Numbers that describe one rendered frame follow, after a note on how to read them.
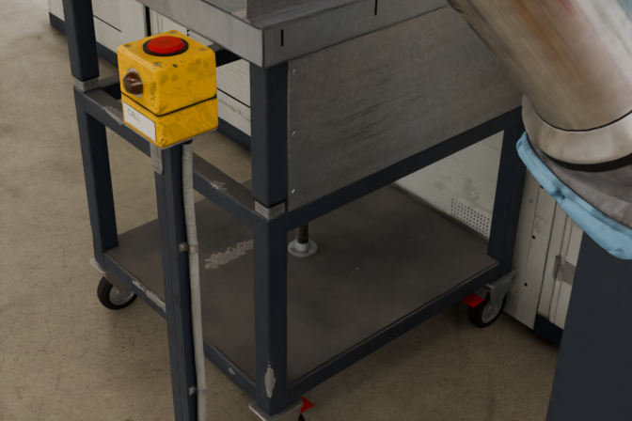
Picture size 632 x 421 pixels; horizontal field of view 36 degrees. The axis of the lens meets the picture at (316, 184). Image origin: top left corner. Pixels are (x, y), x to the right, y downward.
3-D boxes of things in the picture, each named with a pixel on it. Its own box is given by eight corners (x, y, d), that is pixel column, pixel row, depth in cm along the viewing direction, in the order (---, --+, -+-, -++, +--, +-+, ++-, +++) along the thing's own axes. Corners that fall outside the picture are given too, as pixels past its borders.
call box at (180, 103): (160, 152, 107) (153, 68, 101) (121, 125, 112) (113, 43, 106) (220, 130, 111) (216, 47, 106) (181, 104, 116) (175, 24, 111)
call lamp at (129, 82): (134, 105, 104) (132, 76, 103) (118, 94, 107) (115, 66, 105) (146, 101, 105) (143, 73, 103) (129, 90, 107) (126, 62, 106)
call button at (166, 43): (161, 66, 104) (160, 53, 103) (140, 54, 107) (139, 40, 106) (192, 56, 106) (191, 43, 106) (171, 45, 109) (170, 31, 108)
